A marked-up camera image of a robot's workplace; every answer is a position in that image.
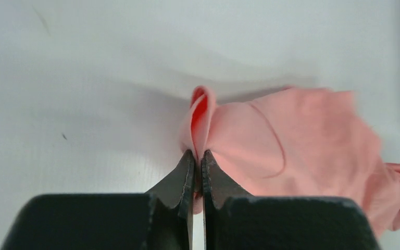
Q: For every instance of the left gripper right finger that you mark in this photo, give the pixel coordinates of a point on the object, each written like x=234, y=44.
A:
x=235, y=219

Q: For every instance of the salmon pink t-shirt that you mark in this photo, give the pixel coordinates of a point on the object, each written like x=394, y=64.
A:
x=297, y=142

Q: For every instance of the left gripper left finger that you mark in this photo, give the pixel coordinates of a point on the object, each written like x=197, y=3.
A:
x=160, y=218

